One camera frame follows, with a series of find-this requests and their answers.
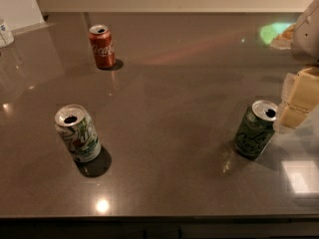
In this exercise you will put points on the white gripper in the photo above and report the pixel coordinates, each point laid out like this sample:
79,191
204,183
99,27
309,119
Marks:
306,37

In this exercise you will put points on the dark green soda can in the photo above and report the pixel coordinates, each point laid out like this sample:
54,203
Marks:
256,129

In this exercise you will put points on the red coke can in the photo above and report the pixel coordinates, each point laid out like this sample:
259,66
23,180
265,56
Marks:
102,46

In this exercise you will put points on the white 7up can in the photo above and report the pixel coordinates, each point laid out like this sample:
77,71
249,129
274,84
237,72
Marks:
76,129

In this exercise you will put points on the white container at left edge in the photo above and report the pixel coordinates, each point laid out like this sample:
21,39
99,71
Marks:
6,36

